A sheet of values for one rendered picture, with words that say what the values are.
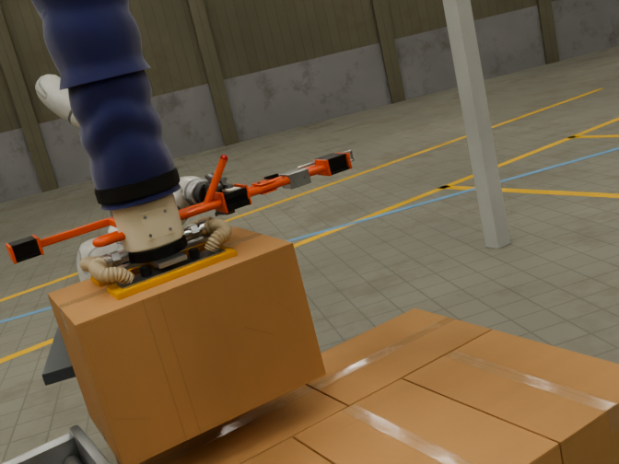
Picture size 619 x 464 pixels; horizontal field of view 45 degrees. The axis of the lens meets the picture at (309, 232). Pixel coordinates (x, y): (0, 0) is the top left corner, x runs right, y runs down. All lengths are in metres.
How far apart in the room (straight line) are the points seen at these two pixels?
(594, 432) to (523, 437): 0.18
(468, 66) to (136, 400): 3.48
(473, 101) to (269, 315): 3.13
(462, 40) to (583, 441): 3.30
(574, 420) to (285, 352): 0.76
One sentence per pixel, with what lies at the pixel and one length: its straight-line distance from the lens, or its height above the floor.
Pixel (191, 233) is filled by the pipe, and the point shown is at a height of 1.14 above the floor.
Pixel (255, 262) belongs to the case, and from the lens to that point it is 1.95.
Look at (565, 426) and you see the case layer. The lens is 1.97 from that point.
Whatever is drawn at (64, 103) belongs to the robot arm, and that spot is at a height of 1.56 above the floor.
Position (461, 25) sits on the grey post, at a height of 1.48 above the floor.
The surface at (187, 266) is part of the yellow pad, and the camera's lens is 1.97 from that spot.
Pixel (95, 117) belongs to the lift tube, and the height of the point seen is 1.51.
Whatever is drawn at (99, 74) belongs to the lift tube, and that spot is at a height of 1.61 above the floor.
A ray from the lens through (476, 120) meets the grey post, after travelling 4.90.
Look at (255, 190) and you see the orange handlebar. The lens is 2.14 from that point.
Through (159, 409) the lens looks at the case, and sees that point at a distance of 1.95.
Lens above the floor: 1.56
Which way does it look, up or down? 14 degrees down
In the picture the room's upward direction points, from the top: 13 degrees counter-clockwise
